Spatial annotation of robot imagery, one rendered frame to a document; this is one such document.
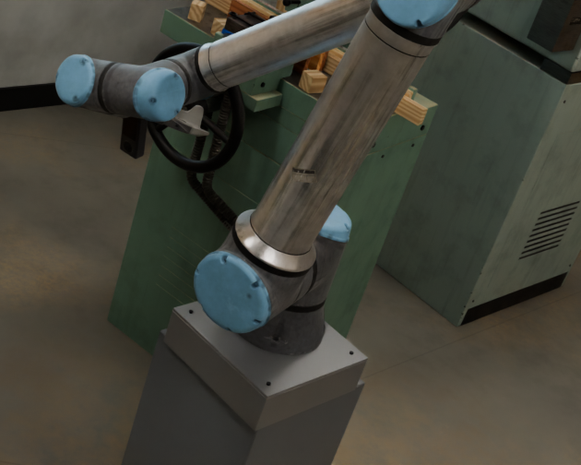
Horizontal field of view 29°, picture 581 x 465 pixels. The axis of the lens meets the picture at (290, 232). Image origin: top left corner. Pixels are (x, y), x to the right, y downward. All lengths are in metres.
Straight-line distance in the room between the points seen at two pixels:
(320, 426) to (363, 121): 0.76
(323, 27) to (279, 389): 0.64
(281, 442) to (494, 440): 1.18
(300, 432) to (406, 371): 1.18
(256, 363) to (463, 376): 1.45
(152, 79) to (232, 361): 0.53
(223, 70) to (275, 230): 0.32
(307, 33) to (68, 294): 1.52
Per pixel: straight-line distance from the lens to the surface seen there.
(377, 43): 1.64
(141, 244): 2.93
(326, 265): 2.00
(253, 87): 2.45
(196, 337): 2.09
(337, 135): 1.70
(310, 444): 2.25
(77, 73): 1.98
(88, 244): 3.41
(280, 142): 2.55
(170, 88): 1.92
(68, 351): 2.98
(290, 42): 1.88
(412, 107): 2.52
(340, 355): 2.15
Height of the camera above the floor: 1.84
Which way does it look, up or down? 29 degrees down
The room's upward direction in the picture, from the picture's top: 19 degrees clockwise
